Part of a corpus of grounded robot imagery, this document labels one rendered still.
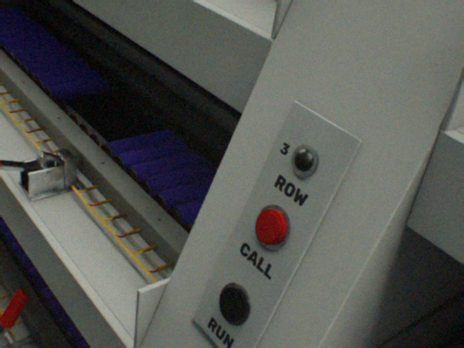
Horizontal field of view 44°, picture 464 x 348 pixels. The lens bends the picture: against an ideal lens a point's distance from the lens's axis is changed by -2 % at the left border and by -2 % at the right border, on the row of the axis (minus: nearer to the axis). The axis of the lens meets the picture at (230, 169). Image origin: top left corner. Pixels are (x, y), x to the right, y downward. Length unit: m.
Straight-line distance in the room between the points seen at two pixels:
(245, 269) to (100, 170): 0.21
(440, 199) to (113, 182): 0.27
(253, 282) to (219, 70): 0.11
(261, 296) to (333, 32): 0.12
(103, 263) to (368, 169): 0.22
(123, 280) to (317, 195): 0.18
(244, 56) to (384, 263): 0.12
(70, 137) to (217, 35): 0.22
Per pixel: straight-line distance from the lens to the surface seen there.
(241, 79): 0.30
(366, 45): 0.25
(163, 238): 0.39
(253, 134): 0.28
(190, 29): 0.33
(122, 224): 0.43
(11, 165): 0.45
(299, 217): 0.26
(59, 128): 0.51
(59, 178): 0.47
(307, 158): 0.25
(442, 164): 0.23
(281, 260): 0.26
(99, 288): 0.39
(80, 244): 0.42
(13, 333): 0.60
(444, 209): 0.24
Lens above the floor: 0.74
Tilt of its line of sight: 17 degrees down
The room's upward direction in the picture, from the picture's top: 24 degrees clockwise
